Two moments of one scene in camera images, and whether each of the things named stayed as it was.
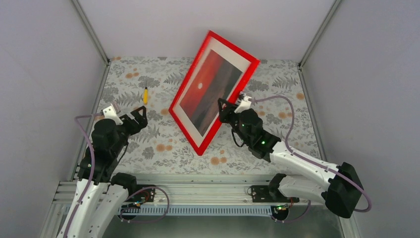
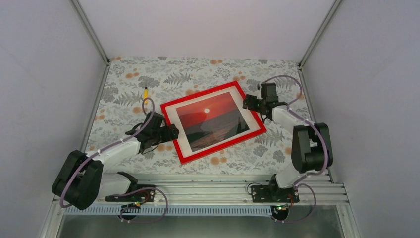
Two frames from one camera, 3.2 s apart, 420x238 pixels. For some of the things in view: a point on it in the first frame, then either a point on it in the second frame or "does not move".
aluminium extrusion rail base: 188,189 does not move
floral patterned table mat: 161,147 does not move
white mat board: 217,75 to 175,119
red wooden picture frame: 220,70 to 184,160
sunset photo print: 213,82 to 211,120
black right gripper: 224,115 to 251,105
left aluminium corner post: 90,30 does not move
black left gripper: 142,122 to 174,135
